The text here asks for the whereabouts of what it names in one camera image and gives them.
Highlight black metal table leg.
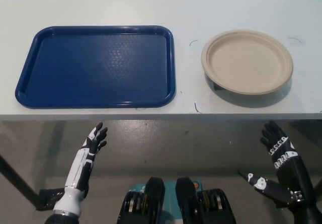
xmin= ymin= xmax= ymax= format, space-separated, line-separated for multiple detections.
xmin=0 ymin=153 xmax=43 ymax=206

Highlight blue plastic serving tray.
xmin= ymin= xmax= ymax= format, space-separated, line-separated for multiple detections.
xmin=15 ymin=25 xmax=177 ymax=108

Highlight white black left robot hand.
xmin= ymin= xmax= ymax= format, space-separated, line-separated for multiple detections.
xmin=53 ymin=122 xmax=109 ymax=216

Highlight black robot body teal tops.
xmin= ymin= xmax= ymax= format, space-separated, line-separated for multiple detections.
xmin=117 ymin=176 xmax=237 ymax=224

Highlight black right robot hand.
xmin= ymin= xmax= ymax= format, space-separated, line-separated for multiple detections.
xmin=237 ymin=120 xmax=315 ymax=207

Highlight beige round paper plate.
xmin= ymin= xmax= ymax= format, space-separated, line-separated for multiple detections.
xmin=200 ymin=28 xmax=294 ymax=94

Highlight black floor foot plate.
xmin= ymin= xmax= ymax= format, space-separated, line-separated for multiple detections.
xmin=37 ymin=187 xmax=66 ymax=211
xmin=274 ymin=199 xmax=290 ymax=209

